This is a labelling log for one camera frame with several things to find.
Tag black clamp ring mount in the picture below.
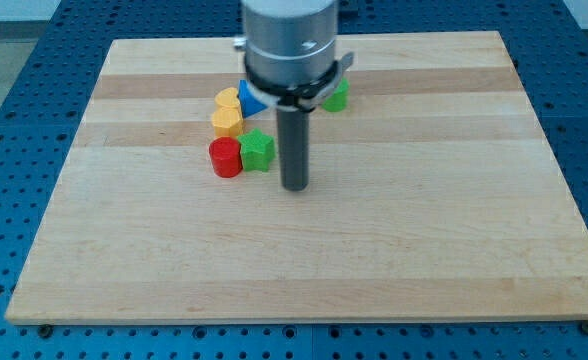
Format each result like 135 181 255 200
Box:
244 52 354 112

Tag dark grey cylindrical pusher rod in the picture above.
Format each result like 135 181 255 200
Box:
276 110 309 191

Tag red cylinder block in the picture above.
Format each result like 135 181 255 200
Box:
208 137 243 178

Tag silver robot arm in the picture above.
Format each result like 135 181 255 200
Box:
234 0 354 191

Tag yellow hexagon block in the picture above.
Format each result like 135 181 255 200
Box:
211 108 244 138

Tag green cylinder block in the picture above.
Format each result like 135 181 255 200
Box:
322 78 350 112

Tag green star block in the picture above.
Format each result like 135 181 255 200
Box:
237 128 275 172

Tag blue triangle block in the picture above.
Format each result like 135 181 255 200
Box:
237 79 267 118

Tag yellow heart block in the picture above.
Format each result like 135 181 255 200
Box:
214 87 242 113

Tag light wooden board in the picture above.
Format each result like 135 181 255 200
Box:
5 31 588 325

